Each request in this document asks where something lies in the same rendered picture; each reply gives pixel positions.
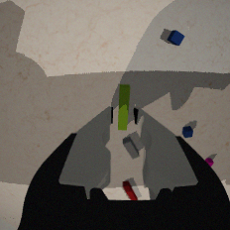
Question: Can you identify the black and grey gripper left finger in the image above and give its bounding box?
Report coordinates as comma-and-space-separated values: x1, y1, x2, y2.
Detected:
17, 106, 113, 230

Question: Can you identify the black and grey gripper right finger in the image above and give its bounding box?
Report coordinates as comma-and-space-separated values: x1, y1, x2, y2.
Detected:
134, 107, 230, 230

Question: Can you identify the lime green rod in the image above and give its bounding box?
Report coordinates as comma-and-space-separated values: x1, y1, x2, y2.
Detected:
118, 84, 130, 130

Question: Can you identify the magenta rod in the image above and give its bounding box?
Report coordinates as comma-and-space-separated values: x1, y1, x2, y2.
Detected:
205, 158, 214, 166

